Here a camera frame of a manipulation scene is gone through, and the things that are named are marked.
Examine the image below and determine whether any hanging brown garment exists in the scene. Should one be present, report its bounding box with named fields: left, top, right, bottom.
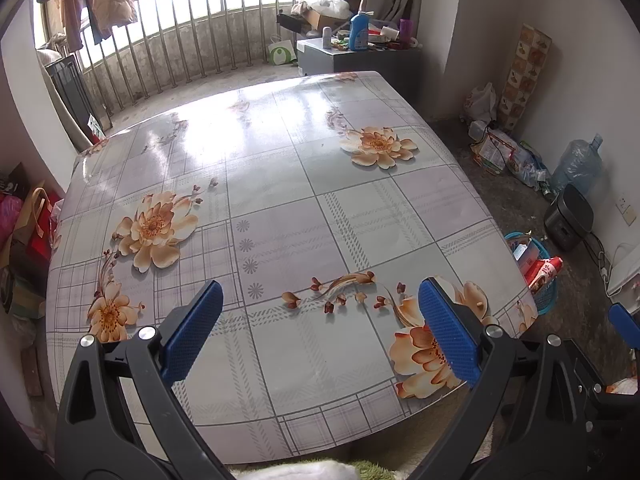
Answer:
left=50, top=0, right=103, bottom=53

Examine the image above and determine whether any empty bagged water jug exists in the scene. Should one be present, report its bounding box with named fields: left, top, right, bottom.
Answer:
left=550, top=133, right=604, bottom=198

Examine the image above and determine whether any blue detergent bottle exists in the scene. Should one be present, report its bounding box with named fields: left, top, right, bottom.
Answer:
left=348, top=11, right=370, bottom=52

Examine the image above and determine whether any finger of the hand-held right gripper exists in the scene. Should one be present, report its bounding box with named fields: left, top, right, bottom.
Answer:
left=608, top=302, right=640, bottom=350
left=564, top=339, right=640, bottom=411

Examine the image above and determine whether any white green towel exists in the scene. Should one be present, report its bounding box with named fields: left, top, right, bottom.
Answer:
left=232, top=460, right=373, bottom=480

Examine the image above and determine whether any tall patterned box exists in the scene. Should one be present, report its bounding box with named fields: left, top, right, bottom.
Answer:
left=496, top=22, right=552, bottom=133

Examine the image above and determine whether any dark grey cabinet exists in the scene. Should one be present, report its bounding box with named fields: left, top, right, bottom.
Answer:
left=296, top=37, right=422, bottom=78

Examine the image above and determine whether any red gift bag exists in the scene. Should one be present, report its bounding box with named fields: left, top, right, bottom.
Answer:
left=27, top=200, right=61, bottom=261

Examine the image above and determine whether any blue plastic mesh basket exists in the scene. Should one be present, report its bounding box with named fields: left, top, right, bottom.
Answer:
left=504, top=231, right=560, bottom=316

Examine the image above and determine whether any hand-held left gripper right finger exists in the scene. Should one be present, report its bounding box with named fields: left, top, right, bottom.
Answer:
left=407, top=276, right=603, bottom=480

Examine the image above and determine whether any black folded rack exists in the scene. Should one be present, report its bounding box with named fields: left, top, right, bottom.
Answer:
left=44, top=52, right=115, bottom=143

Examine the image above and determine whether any floral plaid tablecloth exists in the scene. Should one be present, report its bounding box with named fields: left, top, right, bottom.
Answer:
left=46, top=71, right=540, bottom=466

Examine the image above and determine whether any black rice cooker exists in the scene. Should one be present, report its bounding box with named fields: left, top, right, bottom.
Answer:
left=544, top=183, right=596, bottom=253

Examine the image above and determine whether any black power cable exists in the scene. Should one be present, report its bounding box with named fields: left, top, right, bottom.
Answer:
left=580, top=232, right=608, bottom=271

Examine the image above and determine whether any metal balcony railing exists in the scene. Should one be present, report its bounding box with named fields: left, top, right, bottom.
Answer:
left=35, top=0, right=346, bottom=126

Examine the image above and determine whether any white green paper bag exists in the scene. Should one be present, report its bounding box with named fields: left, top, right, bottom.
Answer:
left=267, top=35, right=299, bottom=66

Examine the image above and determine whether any black box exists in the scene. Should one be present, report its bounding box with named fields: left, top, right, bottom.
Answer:
left=0, top=162, right=32, bottom=196

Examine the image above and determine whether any brown paper bag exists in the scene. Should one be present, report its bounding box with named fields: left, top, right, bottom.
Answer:
left=11, top=187, right=53, bottom=261

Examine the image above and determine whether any white power cable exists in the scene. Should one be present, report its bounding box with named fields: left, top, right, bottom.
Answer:
left=597, top=242, right=636, bottom=291

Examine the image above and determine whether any white plastic bag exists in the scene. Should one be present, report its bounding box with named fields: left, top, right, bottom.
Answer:
left=462, top=82, right=498, bottom=123

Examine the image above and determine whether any white water dispenser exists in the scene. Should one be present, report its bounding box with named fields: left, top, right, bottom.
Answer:
left=606, top=242, right=640, bottom=306

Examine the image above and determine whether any pink plastic bag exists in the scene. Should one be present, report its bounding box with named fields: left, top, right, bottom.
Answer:
left=0, top=195, right=25, bottom=248

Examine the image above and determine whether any pile of paper packets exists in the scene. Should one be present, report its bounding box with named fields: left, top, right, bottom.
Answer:
left=469, top=120, right=553, bottom=196

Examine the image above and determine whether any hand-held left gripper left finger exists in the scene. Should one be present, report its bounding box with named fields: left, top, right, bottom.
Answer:
left=54, top=280, right=236, bottom=480

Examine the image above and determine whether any cardboard box of clothes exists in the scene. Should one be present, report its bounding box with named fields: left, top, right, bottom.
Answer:
left=276, top=0, right=357, bottom=33

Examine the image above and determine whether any red white packet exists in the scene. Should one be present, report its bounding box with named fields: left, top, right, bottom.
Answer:
left=529, top=256, right=564, bottom=295

